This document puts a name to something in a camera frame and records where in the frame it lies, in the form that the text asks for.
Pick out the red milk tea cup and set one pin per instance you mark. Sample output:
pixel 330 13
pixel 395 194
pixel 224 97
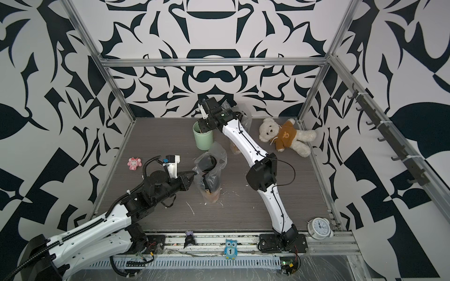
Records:
pixel 208 163

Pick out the blue owl figure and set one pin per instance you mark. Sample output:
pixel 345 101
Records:
pixel 231 251

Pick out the clear plastic carrier bag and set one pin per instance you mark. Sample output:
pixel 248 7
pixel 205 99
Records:
pixel 243 113

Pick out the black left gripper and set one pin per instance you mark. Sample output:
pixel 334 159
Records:
pixel 184 182

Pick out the pink plush toy figure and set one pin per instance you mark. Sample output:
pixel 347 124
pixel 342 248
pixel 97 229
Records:
pixel 134 163

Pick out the white teddy bear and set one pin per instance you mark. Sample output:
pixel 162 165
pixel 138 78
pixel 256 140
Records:
pixel 286 136

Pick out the green straw holder cup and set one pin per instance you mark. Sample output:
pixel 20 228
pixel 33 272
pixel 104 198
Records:
pixel 203 140

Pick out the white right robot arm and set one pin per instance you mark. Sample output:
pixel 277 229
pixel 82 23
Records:
pixel 262 174

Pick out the pale milk tea cup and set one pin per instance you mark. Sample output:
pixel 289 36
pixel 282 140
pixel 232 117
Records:
pixel 213 184

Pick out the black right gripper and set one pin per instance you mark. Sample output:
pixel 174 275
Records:
pixel 203 127

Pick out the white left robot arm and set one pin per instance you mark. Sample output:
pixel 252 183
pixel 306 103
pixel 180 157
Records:
pixel 115 232

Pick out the white alarm clock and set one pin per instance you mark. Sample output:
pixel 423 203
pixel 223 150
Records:
pixel 320 228

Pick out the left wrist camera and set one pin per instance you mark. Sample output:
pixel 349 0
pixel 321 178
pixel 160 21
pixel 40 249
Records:
pixel 170 164

